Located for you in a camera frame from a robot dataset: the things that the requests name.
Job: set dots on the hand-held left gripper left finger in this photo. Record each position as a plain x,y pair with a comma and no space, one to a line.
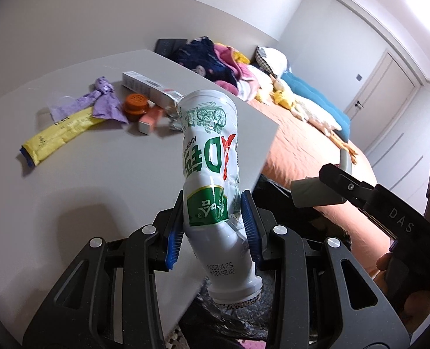
173,241

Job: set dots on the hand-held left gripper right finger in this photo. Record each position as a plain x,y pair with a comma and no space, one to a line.
250,227

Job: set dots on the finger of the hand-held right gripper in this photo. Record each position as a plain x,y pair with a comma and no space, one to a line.
346,185

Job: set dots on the grey plastic piece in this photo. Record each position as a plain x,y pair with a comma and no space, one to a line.
313,191

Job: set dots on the white plastic drink bottle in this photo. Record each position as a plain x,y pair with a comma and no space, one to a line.
207,152

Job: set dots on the black trash bag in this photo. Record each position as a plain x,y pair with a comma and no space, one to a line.
236,318

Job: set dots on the silver foil wrapper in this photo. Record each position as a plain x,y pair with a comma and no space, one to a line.
173,123

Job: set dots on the small pink box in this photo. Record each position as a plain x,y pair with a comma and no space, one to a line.
151,118

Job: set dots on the orange round cap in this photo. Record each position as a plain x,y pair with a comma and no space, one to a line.
134,103

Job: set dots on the purple plastic wrapper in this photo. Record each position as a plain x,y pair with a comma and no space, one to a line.
105,103

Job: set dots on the yellow snack packet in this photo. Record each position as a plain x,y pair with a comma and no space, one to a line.
54,136

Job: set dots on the long white cardboard box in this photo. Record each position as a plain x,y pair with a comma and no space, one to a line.
142,83

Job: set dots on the person's right hand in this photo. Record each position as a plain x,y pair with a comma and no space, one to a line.
384,267

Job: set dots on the orange bed sheet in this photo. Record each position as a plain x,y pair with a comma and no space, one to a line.
295,145

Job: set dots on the white goose plush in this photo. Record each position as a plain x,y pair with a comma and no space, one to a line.
316,116

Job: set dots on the white wardrobe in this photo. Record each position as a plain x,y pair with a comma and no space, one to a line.
407,127

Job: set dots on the blue cushion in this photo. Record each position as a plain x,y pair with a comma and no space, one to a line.
309,91

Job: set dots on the beige door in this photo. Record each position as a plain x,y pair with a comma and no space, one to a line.
382,83

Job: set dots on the yellow duck plush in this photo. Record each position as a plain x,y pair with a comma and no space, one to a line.
282,96

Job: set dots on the white patterned cloth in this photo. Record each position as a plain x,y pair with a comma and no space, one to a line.
258,87

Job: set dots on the white pillow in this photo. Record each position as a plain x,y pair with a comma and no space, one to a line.
276,60

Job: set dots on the pink cloth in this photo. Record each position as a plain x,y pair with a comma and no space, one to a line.
245,74

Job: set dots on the checkered pillow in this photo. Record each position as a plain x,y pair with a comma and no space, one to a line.
260,60

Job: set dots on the small yellow plush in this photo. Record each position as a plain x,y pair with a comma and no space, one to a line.
241,56

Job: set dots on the navy printed blanket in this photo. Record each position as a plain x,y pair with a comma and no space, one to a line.
200,61

